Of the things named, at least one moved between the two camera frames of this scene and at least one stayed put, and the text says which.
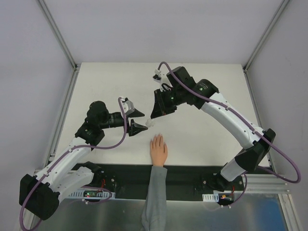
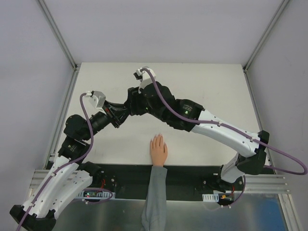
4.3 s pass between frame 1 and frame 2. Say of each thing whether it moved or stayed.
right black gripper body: moved
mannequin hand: stayed
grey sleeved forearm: stayed
